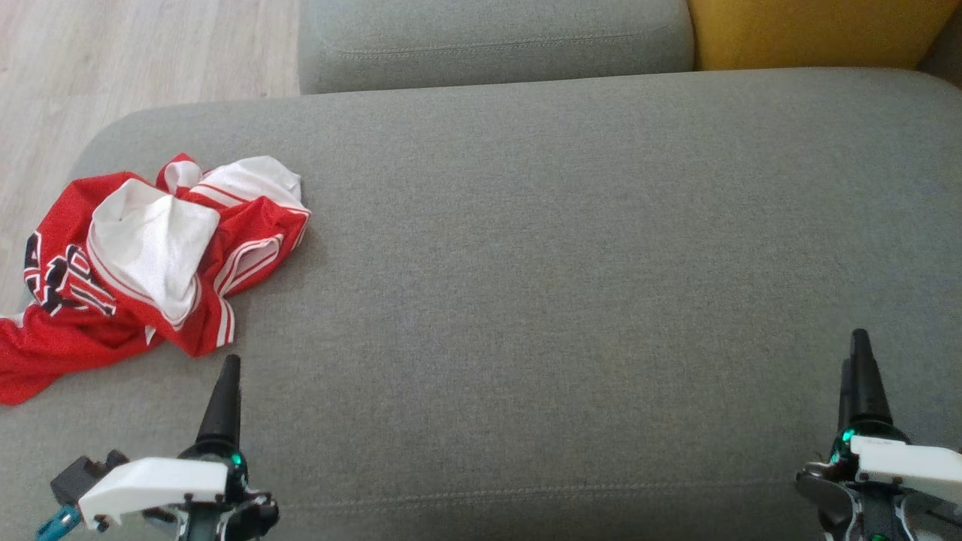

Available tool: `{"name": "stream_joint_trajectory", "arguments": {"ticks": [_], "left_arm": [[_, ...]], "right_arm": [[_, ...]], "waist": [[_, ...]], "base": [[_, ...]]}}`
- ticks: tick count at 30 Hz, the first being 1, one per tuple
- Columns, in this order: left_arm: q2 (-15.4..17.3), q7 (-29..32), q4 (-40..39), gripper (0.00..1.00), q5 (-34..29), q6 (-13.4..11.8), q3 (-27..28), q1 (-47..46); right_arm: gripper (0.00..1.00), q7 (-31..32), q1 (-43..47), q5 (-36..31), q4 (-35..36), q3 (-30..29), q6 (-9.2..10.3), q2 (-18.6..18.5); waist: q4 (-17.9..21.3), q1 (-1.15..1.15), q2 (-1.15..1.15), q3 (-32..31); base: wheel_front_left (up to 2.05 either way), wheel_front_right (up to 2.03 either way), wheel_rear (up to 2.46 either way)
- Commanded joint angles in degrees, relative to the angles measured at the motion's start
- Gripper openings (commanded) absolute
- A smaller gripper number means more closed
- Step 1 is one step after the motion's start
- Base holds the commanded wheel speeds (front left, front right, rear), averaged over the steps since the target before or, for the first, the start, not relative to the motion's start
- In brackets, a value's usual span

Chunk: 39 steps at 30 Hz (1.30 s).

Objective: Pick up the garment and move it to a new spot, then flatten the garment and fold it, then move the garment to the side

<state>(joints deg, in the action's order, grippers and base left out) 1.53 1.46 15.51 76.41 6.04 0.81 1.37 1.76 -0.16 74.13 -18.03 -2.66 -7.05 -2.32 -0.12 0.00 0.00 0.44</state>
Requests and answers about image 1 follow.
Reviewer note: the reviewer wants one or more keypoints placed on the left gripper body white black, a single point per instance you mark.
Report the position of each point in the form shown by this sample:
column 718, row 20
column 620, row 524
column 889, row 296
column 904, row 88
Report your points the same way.
column 150, row 481

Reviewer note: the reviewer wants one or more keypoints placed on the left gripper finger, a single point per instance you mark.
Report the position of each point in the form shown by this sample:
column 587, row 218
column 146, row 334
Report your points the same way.
column 222, row 406

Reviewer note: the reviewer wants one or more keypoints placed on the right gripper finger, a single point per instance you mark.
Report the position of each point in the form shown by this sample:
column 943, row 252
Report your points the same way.
column 868, row 391
column 844, row 398

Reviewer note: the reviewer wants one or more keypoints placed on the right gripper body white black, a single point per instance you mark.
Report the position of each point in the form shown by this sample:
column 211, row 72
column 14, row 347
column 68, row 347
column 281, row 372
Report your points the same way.
column 909, row 462

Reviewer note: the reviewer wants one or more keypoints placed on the red jersey with black print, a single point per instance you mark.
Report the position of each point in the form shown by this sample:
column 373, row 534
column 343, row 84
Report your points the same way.
column 68, row 353

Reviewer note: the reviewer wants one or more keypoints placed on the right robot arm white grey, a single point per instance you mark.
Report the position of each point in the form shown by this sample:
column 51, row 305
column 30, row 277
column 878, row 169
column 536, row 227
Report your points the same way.
column 819, row 488

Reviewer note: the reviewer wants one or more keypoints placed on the grey sofa seat cushion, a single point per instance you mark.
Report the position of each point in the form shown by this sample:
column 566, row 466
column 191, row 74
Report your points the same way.
column 564, row 263

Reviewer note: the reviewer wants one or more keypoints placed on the dark grey sofa cushion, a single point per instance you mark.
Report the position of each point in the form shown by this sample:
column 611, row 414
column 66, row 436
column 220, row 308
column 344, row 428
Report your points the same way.
column 945, row 56

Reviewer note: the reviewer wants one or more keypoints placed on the yellow sofa cushion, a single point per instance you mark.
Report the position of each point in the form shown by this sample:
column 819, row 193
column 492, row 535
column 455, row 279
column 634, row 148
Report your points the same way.
column 812, row 30

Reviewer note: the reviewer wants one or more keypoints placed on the grey sofa back cushion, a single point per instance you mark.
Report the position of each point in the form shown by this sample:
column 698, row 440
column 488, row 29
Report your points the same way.
column 488, row 45

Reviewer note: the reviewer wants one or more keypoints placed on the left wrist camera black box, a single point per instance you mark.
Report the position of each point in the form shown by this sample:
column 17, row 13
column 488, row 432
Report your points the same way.
column 79, row 473

